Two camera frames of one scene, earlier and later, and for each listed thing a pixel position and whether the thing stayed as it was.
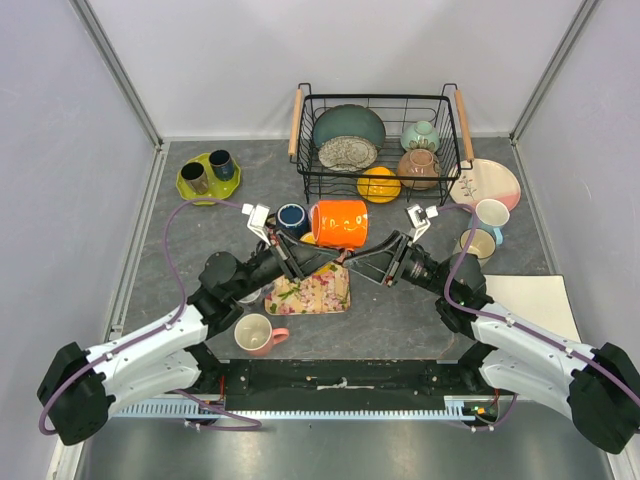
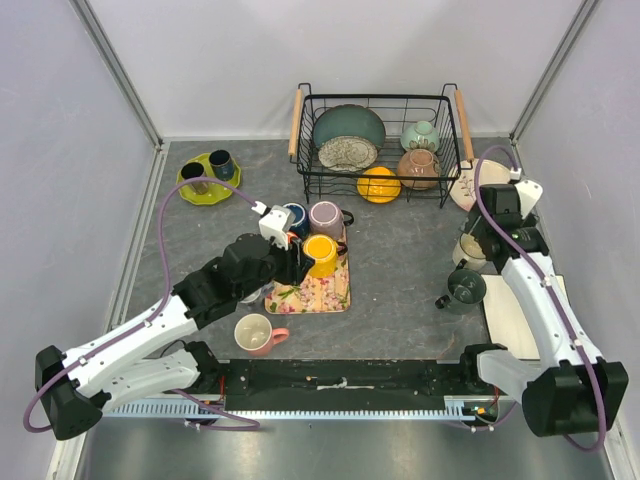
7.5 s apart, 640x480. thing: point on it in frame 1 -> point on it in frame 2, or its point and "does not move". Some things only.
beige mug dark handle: x=482 y=245 does not move
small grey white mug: x=253 y=299 does not move
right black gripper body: x=417 y=269 -> x=475 y=232
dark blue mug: x=293 y=219 does not move
